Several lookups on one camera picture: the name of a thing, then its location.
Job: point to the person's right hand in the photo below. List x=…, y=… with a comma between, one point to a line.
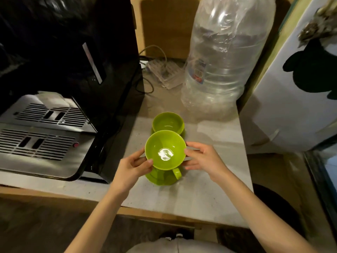
x=210, y=162

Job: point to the person's left hand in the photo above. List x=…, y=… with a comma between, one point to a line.
x=126, y=173

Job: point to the person's left thumb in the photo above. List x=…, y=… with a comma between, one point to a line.
x=145, y=166

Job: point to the person's right thumb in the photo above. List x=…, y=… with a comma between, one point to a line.
x=190, y=165

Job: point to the person's left forearm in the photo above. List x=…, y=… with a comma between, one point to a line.
x=97, y=221

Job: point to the person's right forearm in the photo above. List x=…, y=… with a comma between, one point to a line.
x=260, y=218

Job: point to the green plastic saucer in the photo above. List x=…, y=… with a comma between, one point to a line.
x=158, y=179

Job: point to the black shoes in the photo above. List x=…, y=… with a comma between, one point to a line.
x=176, y=233

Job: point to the grey trousers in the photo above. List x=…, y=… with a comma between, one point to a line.
x=179, y=246

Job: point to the white power strip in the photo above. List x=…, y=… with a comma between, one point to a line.
x=165, y=73

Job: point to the black coffee machine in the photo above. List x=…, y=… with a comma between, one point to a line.
x=110, y=76

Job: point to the black round stool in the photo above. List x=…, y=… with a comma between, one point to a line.
x=279, y=208

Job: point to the white refrigerator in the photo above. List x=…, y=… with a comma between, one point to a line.
x=284, y=115

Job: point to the silver grated drip tray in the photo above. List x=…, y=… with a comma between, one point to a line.
x=39, y=152

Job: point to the large clear plastic water bottle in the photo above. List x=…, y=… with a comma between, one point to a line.
x=223, y=63

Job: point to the white folded cloth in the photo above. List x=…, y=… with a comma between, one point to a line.
x=51, y=99

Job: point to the silver grated cup tray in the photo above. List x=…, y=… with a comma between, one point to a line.
x=39, y=115

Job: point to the glass framed panel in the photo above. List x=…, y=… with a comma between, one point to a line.
x=325, y=176

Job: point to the brown wooden back board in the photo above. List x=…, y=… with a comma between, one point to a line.
x=165, y=26

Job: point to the black shaped fridge magnet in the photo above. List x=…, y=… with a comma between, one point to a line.
x=313, y=73

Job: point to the dried plant bunch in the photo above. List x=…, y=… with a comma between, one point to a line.
x=318, y=23

